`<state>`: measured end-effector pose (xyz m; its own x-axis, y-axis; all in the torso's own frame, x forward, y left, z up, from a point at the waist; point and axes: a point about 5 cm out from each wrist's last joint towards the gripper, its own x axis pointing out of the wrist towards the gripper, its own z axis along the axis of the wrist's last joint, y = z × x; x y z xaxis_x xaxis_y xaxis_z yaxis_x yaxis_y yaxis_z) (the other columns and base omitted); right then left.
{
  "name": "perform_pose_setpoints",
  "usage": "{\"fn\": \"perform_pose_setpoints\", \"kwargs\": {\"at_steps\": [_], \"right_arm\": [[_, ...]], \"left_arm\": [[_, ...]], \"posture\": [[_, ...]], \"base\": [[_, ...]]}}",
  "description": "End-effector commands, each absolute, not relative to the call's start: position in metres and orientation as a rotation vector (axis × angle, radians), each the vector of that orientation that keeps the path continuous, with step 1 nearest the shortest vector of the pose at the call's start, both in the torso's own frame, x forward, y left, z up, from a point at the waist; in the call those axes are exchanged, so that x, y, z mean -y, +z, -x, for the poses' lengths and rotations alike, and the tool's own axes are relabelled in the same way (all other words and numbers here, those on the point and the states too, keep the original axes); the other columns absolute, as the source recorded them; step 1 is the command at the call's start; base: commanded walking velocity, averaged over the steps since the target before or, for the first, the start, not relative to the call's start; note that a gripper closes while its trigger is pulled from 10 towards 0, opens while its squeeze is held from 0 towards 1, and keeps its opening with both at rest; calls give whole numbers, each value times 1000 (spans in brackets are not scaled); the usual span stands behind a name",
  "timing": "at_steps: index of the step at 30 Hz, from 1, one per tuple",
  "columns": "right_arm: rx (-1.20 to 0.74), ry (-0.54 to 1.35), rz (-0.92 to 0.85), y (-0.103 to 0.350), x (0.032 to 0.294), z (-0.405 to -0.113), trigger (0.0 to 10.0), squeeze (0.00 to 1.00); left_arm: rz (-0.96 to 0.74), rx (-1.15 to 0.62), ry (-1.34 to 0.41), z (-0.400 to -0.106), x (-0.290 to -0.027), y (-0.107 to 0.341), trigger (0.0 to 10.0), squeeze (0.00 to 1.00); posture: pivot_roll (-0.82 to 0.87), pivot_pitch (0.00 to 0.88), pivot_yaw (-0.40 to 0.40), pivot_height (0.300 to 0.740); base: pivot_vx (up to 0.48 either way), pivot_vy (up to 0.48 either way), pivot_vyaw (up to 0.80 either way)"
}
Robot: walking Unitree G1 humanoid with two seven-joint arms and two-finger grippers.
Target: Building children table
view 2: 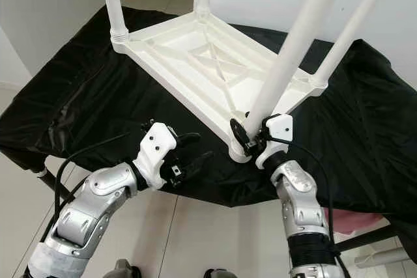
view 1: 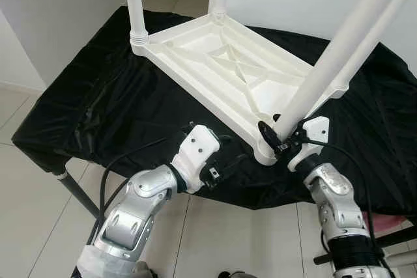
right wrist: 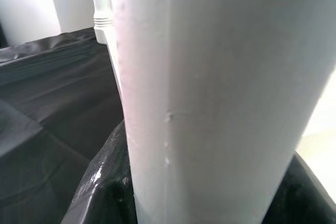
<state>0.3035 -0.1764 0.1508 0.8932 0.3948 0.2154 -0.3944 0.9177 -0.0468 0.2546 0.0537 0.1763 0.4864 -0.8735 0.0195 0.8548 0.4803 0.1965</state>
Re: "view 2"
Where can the white plastic table top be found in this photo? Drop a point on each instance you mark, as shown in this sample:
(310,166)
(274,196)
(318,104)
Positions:
(254,86)

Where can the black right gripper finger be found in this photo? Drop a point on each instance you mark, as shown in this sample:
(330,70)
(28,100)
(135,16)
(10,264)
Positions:
(238,131)

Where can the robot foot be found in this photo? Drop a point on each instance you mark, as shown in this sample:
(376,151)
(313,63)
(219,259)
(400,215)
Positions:
(219,274)
(126,269)

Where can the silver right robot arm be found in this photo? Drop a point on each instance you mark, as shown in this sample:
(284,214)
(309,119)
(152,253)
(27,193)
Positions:
(296,200)

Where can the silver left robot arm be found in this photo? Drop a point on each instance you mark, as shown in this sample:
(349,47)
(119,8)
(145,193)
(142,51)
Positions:
(98,213)

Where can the black cloth table cover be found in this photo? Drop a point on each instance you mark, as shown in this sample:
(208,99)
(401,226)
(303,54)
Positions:
(78,96)

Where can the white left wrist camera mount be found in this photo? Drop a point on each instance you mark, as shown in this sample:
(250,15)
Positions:
(156,144)

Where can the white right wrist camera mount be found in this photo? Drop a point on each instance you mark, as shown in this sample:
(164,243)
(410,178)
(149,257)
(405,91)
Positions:
(279,128)

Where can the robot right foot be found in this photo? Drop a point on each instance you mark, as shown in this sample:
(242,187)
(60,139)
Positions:
(219,274)

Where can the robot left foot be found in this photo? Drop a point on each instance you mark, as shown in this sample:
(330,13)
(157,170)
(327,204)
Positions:
(126,269)

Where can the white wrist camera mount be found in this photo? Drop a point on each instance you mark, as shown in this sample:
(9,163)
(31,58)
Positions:
(279,128)
(156,144)

